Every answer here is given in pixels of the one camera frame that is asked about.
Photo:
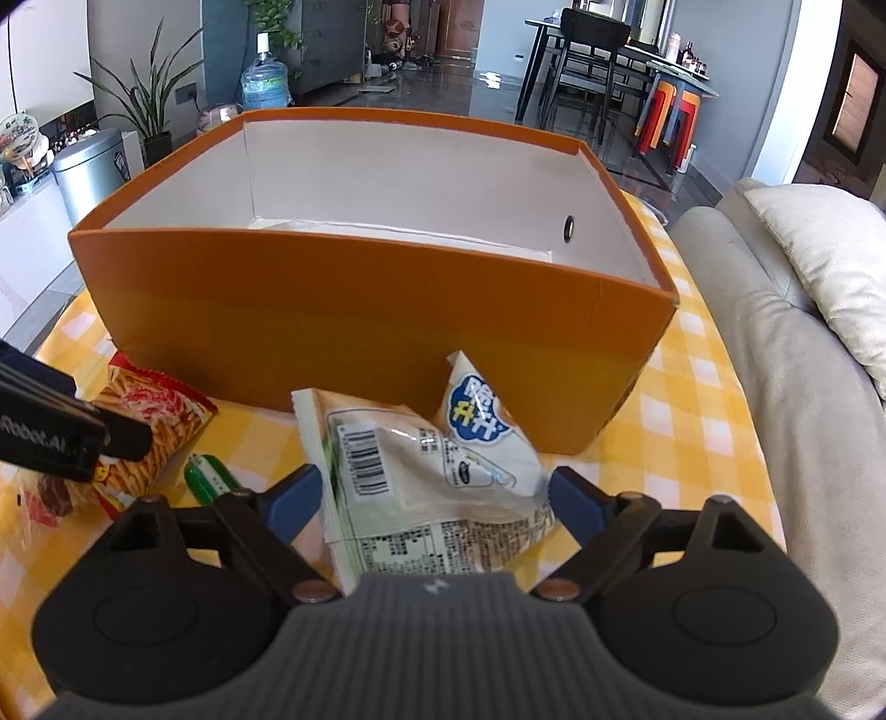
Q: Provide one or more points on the silver pedal trash bin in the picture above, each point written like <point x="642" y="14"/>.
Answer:
<point x="90" y="170"/>

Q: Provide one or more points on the white blue logo snack bag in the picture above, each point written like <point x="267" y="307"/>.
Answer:
<point x="462" y="493"/>

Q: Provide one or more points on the dark dining table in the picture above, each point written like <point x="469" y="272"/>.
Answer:
<point x="637" y="72"/>

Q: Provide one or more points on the hanging green vine plant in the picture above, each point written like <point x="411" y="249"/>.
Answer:
<point x="272" y="17"/>

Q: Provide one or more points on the yellow checkered tablecloth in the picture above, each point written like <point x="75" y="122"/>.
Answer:
<point x="684" y="433"/>

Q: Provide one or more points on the small clear red snack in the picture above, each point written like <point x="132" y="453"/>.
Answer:
<point x="43" y="501"/>

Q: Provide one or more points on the orange cardboard box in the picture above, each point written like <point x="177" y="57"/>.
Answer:
<point x="356" y="249"/>

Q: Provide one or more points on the potted green plant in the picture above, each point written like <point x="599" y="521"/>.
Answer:
<point x="143" y="100"/>

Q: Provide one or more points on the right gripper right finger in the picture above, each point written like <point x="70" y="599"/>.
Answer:
<point x="610" y="530"/>

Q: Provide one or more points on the beige sofa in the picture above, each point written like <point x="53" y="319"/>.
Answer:
<point x="820" y="424"/>

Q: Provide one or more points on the red Mimi fries bag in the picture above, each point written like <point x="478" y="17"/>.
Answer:
<point x="174" y="411"/>

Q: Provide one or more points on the orange red stacked stools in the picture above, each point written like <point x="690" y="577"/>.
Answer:
<point x="669" y="117"/>

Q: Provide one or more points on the blue water jug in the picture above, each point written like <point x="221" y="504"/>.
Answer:
<point x="264" y="84"/>

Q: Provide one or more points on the small white rolling stool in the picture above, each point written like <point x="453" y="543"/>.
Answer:
<point x="209" y="118"/>

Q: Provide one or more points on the green sausage stick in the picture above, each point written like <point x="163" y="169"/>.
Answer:
<point x="207" y="478"/>

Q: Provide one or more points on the white tv cabinet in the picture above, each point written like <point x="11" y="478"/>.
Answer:
<point x="35" y="248"/>

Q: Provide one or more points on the white cushion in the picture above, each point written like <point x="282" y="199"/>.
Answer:
<point x="835" y="243"/>

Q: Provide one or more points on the black dining chair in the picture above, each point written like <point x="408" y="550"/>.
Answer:
<point x="586" y="61"/>

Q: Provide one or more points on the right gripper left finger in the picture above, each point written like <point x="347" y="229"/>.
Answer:
<point x="264" y="526"/>

